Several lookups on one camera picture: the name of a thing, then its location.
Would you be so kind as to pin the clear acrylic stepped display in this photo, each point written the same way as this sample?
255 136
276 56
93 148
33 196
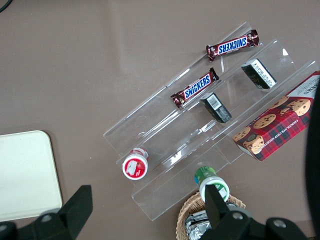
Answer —
175 140

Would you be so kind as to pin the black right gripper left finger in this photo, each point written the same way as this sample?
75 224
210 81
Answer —
75 207

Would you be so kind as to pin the wicker basket holding foil packs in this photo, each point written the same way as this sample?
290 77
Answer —
186 210

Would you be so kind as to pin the Snickers chocolate bar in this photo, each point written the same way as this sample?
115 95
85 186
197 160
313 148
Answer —
232 45
196 88

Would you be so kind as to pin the green lid snack cup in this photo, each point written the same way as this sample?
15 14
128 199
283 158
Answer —
205 175

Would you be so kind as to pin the silver foil-wrapped pack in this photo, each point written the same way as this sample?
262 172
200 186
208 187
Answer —
197 227

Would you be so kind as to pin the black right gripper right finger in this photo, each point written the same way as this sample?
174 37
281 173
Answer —
217 207

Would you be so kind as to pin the red lid snack cup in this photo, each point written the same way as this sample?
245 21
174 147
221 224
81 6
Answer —
135 167

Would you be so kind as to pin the small black carton box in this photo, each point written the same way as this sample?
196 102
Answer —
216 107
258 74

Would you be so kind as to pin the red tartan cookie box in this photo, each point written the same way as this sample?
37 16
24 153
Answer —
275 125

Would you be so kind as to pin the cream rectangular plastic tray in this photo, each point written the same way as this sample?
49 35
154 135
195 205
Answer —
25 175

